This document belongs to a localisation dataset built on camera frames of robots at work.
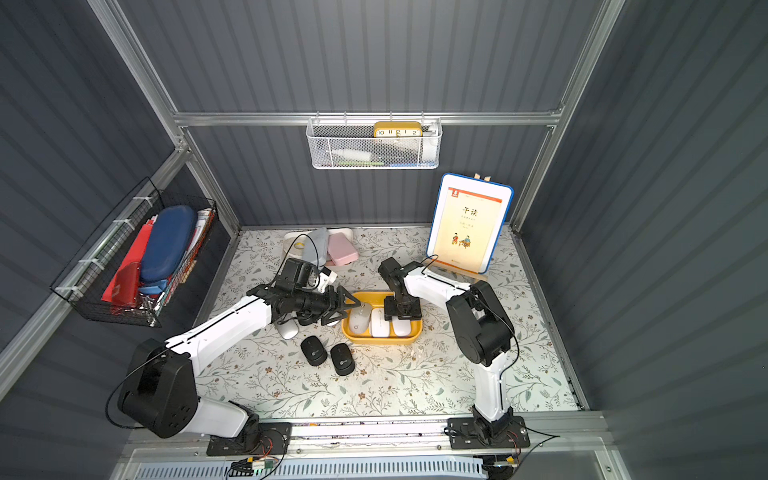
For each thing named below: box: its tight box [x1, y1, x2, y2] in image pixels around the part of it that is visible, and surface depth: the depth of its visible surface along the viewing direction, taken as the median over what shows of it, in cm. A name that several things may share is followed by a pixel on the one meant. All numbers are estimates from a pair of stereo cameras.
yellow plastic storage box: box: [342, 291, 423, 345], surface depth 92 cm
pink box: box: [326, 232, 359, 266], surface depth 106 cm
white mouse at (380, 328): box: [371, 308, 390, 338], surface depth 93 cm
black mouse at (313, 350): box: [300, 335, 328, 367], surface depth 88 cm
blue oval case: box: [140, 205, 197, 284], surface depth 75 cm
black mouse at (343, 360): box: [330, 343, 356, 376], surface depth 86 cm
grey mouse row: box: [350, 302, 373, 334], surface depth 93 cm
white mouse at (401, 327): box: [392, 316, 411, 337], surface depth 93 cm
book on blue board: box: [426, 173, 514, 275], surface depth 91 cm
